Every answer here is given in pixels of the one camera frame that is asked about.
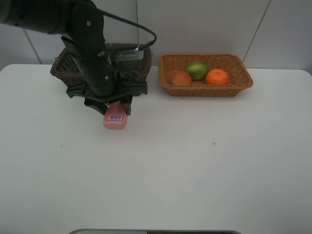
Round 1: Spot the dark brown wicker basket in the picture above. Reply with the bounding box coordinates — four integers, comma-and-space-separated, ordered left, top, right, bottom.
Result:
50, 43, 154, 97

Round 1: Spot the red yellow peach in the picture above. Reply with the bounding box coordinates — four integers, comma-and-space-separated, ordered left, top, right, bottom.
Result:
171, 70, 192, 85

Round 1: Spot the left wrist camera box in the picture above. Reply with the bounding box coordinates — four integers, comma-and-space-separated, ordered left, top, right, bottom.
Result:
105, 43, 144, 63

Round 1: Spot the pink lotion bottle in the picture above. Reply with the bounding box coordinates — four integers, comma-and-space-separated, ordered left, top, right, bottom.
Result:
103, 102, 128, 130

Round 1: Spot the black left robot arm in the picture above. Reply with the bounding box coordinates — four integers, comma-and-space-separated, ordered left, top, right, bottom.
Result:
0, 0, 154, 115

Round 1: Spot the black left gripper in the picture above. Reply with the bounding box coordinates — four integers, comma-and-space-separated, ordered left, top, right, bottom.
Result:
61, 36, 148, 116

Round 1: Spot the orange mandarin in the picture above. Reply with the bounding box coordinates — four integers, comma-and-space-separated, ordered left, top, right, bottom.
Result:
205, 69, 229, 85

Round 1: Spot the green lime fruit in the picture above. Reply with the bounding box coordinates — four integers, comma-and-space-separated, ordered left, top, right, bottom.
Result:
185, 61, 210, 81

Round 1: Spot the light orange wicker basket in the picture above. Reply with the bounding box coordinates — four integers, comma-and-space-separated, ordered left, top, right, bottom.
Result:
158, 53, 253, 98

